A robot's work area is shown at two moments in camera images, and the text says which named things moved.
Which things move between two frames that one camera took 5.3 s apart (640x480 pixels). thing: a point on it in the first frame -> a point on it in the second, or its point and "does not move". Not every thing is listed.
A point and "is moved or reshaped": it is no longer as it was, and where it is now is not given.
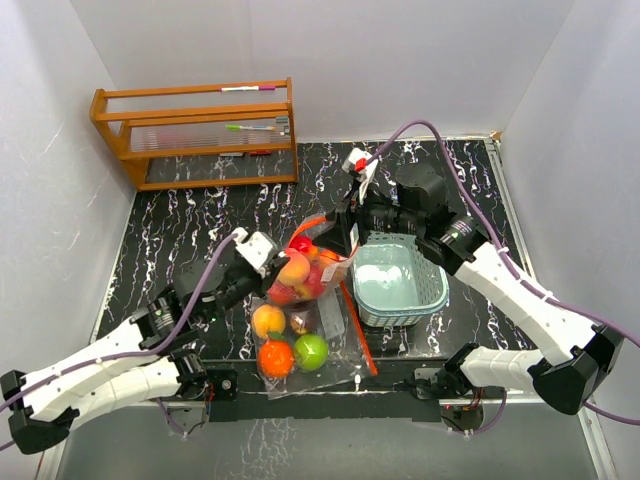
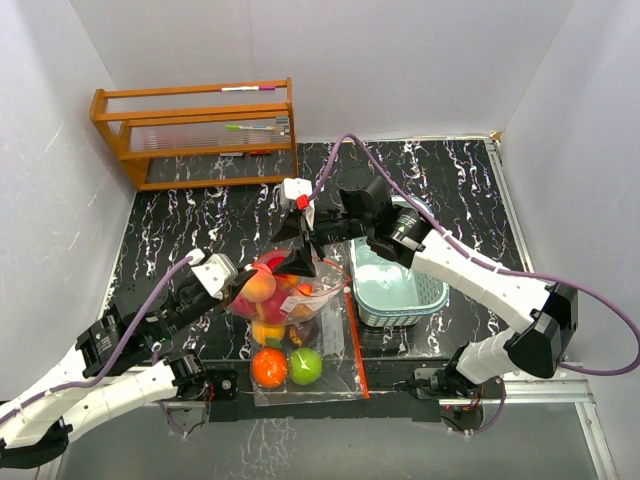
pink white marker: (247, 88) does not move
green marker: (239, 127) does not move
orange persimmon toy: (275, 357) is moved or reshaped
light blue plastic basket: (394, 282) does not move
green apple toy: (311, 352) -> (305, 365)
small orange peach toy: (325, 258) -> (305, 288)
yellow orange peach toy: (296, 270) is moved or reshaped
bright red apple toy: (281, 294) -> (242, 307)
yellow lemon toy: (267, 319) -> (268, 334)
